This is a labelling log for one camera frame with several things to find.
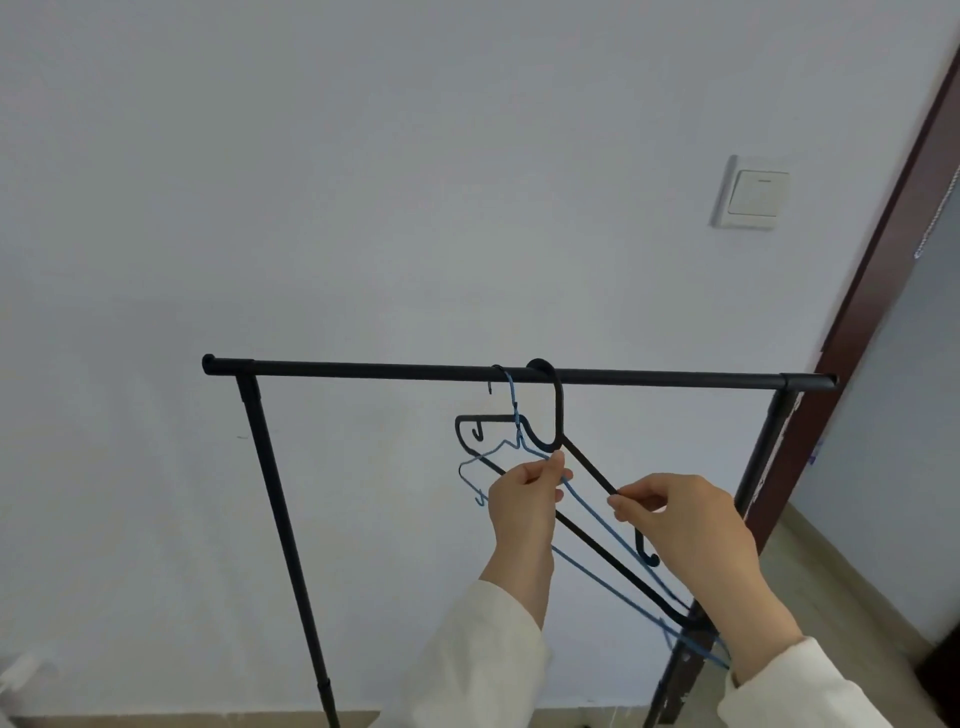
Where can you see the person's right hand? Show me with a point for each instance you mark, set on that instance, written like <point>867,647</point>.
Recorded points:
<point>697,532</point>

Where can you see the person's left hand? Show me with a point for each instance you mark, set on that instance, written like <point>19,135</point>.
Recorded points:
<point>521,517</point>

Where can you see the black plastic hanger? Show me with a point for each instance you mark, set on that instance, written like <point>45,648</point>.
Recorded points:
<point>559,405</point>

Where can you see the black metal clothes rack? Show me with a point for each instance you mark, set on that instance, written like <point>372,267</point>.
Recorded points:
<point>375,370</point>

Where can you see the person's left forearm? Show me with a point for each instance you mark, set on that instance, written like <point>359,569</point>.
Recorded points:
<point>487,652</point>

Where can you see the person's right forearm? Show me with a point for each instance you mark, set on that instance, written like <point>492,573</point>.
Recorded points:
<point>765,652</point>

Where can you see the dark brown door frame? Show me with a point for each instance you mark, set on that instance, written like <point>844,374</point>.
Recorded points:
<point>862,315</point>

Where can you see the white wall light switch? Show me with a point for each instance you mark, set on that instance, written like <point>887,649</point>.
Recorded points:
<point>754,193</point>

